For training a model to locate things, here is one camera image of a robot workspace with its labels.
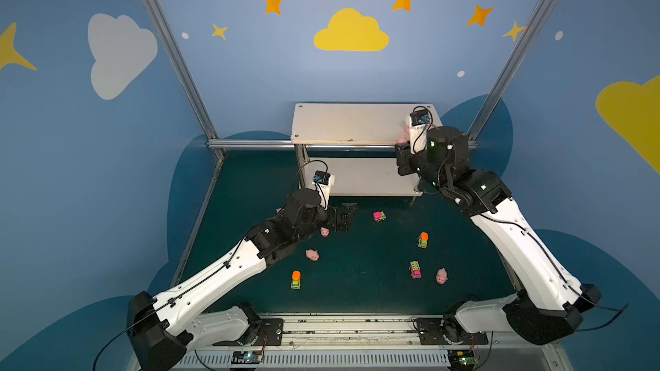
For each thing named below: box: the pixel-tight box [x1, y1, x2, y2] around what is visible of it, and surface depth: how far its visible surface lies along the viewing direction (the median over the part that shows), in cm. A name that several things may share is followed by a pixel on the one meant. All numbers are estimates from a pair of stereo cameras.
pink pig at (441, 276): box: [435, 267, 449, 286], surface depth 86 cm
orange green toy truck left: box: [290, 270, 302, 290], surface depth 84 cm
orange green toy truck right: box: [416, 231, 429, 250], surface depth 94 cm
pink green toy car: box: [372, 211, 387, 223], surface depth 100 cm
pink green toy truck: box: [409, 260, 422, 280], surface depth 86 cm
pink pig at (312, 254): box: [305, 249, 320, 262], surface depth 90 cm
